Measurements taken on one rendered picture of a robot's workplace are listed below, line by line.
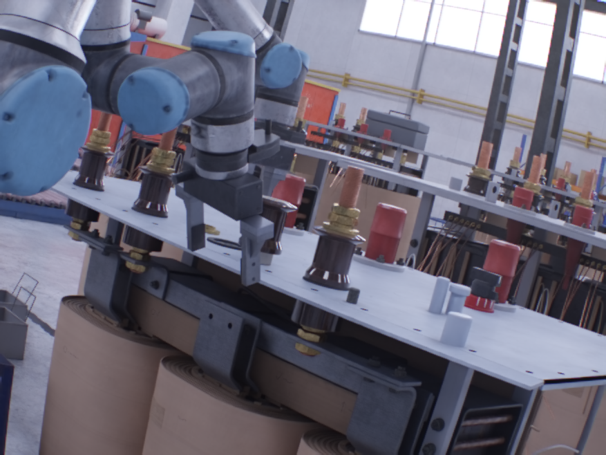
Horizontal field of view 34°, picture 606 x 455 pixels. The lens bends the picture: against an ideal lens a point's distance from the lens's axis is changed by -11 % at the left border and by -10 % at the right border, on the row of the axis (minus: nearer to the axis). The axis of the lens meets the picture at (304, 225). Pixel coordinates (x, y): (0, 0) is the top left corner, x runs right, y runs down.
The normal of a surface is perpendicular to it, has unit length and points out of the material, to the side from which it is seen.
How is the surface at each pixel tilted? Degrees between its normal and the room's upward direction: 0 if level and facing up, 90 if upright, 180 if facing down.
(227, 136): 106
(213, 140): 113
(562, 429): 90
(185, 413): 90
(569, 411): 90
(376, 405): 90
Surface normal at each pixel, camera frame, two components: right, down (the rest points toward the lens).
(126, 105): -0.47, 0.38
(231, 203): -0.76, 0.27
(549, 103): -0.69, -0.11
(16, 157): 0.81, 0.34
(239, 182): 0.03, -0.90
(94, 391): -0.43, -0.03
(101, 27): 0.14, 0.40
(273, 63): 0.58, 0.26
